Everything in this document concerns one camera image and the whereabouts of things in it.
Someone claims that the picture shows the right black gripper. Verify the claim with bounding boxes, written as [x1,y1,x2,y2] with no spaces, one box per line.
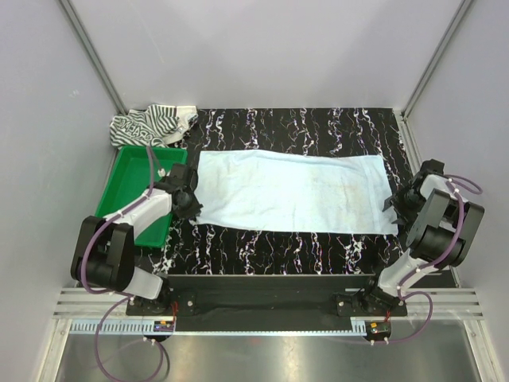
[383,185,426,226]

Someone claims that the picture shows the green plastic tray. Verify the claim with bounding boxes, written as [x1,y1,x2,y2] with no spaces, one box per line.
[95,146,173,248]

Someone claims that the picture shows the aluminium frame post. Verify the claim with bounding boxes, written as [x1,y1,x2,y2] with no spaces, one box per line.
[401,0,476,120]
[57,0,128,115]

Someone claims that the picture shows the light blue towel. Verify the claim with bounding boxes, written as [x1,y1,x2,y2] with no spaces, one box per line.
[196,150,398,235]

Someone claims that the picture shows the white slotted cable duct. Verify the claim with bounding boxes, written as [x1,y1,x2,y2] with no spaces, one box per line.
[69,317,369,335]

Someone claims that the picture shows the left aluminium frame post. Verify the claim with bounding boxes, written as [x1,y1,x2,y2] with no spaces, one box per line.
[57,0,128,115]

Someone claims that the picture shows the right aluminium frame post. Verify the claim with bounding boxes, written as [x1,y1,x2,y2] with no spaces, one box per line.
[401,0,476,120]

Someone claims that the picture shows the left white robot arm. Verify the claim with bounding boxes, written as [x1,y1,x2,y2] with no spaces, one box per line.
[70,163,203,315]

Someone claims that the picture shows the striped green white towel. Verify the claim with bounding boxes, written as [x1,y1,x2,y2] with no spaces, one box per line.
[109,104,198,149]

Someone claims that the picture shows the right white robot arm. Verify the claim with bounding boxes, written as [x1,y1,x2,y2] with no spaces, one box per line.
[361,159,485,316]

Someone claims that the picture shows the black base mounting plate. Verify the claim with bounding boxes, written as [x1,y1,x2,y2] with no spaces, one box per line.
[126,275,407,323]

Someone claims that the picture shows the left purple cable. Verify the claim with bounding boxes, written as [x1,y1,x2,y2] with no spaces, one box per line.
[79,145,172,379]

